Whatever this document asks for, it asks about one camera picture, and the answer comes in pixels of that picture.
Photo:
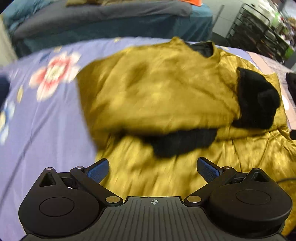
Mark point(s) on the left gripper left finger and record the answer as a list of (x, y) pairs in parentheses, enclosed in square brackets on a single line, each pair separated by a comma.
[(89, 179)]

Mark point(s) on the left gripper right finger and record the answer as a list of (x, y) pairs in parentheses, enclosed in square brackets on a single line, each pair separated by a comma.
[(215, 177)]

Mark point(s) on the gold satin jacket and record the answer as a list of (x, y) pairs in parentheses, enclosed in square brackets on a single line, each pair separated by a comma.
[(153, 110)]

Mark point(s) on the dark folded clothes pile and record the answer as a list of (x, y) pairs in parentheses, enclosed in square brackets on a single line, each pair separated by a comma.
[(4, 89)]

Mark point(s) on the purple floral bed sheet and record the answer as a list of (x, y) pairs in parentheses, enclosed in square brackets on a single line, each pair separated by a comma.
[(37, 134)]

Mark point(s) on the orange cloth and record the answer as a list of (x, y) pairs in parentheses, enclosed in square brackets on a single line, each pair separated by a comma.
[(193, 2)]

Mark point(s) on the blue quilt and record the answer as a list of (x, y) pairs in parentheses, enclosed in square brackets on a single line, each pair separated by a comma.
[(18, 11)]

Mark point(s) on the black wire shelf rack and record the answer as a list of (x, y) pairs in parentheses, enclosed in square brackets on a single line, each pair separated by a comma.
[(250, 31)]

